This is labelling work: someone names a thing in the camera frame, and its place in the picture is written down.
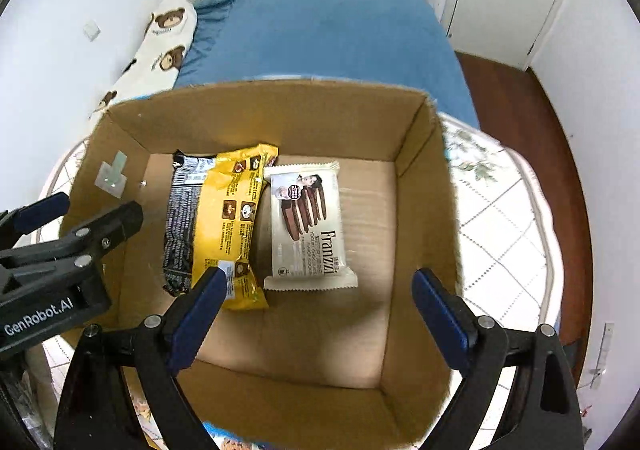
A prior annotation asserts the yellow snack packet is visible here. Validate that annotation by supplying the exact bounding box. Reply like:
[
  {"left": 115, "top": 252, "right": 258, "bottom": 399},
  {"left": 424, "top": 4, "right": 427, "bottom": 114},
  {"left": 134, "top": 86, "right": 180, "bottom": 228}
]
[{"left": 192, "top": 144, "right": 279, "bottom": 310}]

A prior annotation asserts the white wall switch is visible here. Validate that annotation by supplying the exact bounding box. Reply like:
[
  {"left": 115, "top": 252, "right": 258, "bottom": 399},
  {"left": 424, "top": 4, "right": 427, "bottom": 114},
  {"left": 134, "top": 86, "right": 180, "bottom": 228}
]
[{"left": 82, "top": 20, "right": 101, "bottom": 42}]

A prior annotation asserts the floral white tablecloth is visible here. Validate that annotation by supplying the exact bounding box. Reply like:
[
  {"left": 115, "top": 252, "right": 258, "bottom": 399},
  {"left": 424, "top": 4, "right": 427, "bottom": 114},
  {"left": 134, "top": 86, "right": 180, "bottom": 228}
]
[{"left": 60, "top": 99, "right": 555, "bottom": 449}]

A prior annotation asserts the blue bed sheet mattress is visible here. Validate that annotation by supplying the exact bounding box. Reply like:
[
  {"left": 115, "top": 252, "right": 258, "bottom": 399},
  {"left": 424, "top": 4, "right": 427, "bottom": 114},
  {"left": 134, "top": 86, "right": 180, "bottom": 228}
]
[{"left": 176, "top": 0, "right": 480, "bottom": 128}]

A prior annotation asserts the black snack packet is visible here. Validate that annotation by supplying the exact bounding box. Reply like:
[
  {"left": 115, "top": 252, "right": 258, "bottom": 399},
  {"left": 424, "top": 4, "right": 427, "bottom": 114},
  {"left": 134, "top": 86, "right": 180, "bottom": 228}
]
[{"left": 163, "top": 151, "right": 216, "bottom": 297}]

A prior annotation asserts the white wall socket strip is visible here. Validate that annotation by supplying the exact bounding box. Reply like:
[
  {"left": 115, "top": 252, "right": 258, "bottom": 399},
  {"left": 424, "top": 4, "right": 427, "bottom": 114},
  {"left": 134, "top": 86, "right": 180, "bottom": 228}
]
[{"left": 589, "top": 322, "right": 615, "bottom": 389}]

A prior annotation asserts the bear print white blanket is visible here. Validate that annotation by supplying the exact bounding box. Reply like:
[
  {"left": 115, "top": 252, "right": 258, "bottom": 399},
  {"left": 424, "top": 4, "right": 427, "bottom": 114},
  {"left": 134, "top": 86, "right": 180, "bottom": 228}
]
[{"left": 90, "top": 0, "right": 198, "bottom": 126}]

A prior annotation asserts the cardboard box blue outside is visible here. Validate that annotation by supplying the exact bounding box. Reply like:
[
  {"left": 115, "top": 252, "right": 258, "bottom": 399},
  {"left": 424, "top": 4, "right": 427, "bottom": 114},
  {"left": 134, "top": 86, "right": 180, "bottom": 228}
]
[{"left": 61, "top": 80, "right": 459, "bottom": 449}]

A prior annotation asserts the white Franzzi wafer packet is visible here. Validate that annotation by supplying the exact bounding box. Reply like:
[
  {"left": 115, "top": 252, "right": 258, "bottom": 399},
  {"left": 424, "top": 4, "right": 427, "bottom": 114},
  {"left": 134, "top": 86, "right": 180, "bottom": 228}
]
[{"left": 264, "top": 161, "right": 358, "bottom": 292}]

